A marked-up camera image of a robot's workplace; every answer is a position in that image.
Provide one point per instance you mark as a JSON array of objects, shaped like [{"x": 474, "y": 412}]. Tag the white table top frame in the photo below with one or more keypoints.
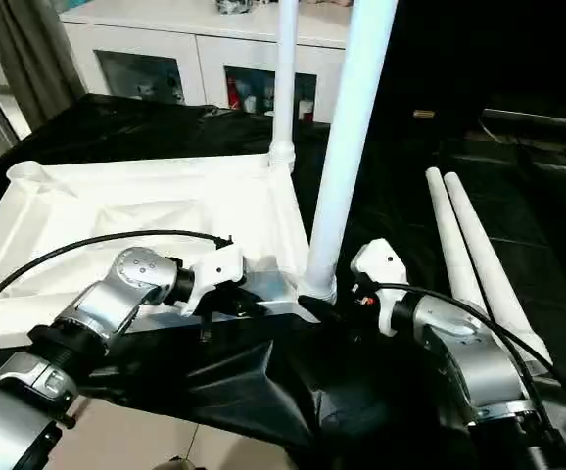
[{"x": 117, "y": 225}]

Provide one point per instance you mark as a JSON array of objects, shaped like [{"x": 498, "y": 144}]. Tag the black metal rail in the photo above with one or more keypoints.
[{"x": 538, "y": 119}]

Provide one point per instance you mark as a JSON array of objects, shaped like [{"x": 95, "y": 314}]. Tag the blue white ceramic pot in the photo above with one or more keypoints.
[{"x": 232, "y": 5}]

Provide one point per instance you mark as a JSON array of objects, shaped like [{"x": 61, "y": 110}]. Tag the white glass-door cabinet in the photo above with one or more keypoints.
[{"x": 185, "y": 49}]

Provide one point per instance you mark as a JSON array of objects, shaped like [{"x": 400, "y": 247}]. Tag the white plastic table leg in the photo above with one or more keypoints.
[
  {"x": 285, "y": 78},
  {"x": 489, "y": 274},
  {"x": 454, "y": 245},
  {"x": 352, "y": 127}
]

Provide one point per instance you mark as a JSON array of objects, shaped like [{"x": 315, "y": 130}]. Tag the small yellow label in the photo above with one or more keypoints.
[{"x": 423, "y": 115}]

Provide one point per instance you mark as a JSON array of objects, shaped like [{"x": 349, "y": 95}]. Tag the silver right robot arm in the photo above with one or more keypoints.
[{"x": 469, "y": 362}]

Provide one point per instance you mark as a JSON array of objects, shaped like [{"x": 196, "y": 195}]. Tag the black work mat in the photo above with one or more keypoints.
[{"x": 263, "y": 401}]

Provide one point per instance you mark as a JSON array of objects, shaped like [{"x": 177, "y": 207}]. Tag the grey curtain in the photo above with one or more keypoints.
[{"x": 28, "y": 49}]

